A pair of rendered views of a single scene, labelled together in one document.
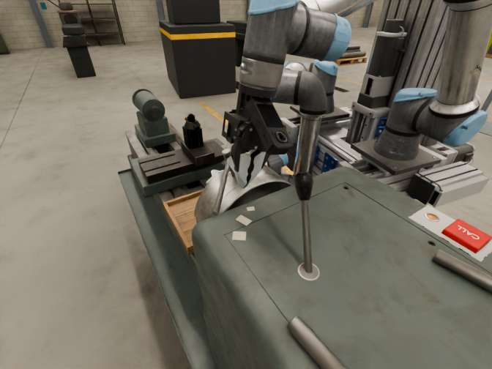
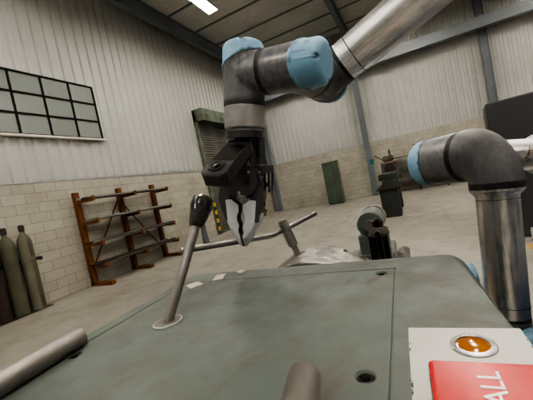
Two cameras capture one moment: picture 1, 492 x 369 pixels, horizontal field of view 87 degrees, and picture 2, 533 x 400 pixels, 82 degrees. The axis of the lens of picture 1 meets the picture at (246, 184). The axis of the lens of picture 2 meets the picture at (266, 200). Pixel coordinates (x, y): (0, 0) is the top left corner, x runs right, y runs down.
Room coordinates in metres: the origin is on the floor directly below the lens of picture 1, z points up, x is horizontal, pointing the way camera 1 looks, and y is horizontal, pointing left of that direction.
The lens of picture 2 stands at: (0.18, -0.50, 1.40)
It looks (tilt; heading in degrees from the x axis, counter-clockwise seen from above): 2 degrees down; 56
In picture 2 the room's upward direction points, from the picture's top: 12 degrees counter-clockwise
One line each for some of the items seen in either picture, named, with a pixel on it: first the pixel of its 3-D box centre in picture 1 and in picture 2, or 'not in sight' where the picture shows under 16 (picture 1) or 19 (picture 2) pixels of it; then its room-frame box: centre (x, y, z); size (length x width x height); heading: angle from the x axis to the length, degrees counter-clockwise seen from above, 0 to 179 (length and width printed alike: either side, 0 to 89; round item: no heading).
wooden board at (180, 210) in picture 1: (214, 211); not in sight; (0.84, 0.14, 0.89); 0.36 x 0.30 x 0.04; 121
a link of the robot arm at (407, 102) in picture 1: (412, 108); not in sight; (0.87, -0.57, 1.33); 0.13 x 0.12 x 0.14; 23
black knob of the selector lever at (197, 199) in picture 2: (304, 185); (201, 210); (0.35, -0.10, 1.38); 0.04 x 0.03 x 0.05; 31
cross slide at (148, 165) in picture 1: (184, 159); not in sight; (1.17, 0.32, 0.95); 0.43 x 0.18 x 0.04; 121
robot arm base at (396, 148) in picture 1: (398, 138); not in sight; (0.87, -0.57, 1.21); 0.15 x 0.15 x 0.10
